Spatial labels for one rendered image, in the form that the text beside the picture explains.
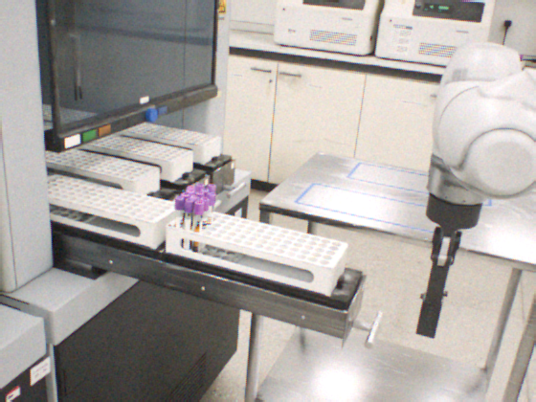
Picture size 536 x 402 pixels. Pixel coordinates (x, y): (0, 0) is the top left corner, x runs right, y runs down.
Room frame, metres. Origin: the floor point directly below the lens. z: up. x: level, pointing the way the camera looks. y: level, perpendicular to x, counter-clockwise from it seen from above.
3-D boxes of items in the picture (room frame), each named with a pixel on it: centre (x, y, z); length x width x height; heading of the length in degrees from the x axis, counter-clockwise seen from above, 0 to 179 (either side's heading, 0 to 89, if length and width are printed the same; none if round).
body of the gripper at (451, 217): (0.76, -0.27, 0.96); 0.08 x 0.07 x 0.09; 160
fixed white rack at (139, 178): (1.16, 0.39, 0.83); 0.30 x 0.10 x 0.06; 70
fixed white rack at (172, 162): (1.30, 0.34, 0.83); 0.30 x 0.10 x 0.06; 70
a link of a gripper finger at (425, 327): (0.76, -0.27, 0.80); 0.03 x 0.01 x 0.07; 70
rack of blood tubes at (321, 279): (0.86, 0.01, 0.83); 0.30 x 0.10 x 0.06; 70
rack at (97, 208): (0.97, 0.31, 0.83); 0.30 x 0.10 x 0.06; 70
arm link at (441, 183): (0.76, -0.27, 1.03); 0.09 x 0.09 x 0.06
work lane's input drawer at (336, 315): (0.91, 0.14, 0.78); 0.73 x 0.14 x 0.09; 70
